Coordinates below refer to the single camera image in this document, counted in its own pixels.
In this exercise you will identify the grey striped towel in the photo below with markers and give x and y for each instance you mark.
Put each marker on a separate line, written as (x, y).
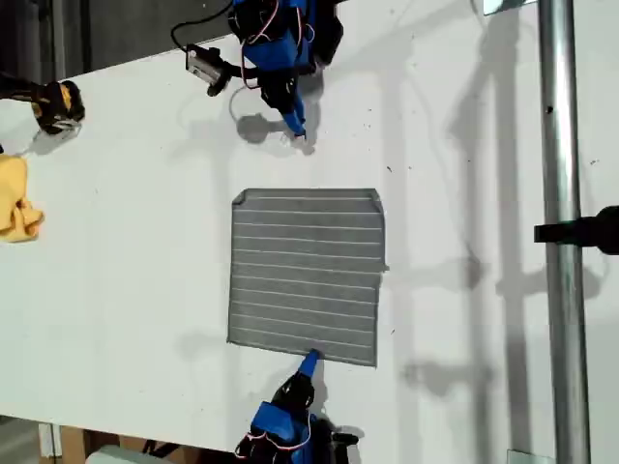
(304, 270)

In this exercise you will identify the white container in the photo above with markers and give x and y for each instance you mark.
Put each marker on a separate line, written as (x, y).
(116, 455)

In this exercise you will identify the white strip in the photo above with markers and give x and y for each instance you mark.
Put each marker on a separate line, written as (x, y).
(48, 440)

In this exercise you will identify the black and yellow clamp tool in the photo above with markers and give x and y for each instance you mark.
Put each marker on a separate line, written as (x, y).
(58, 104)

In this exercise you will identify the yellow cloth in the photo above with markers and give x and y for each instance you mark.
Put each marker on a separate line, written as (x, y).
(14, 193)

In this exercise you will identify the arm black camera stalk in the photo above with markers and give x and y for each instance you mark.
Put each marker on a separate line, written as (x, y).
(234, 70)

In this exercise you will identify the steel post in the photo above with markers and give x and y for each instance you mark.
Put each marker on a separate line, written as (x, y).
(561, 145)

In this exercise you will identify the black post clamp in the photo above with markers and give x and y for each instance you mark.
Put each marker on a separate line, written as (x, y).
(599, 229)

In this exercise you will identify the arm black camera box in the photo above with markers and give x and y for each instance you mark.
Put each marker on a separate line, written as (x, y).
(203, 65)
(343, 439)

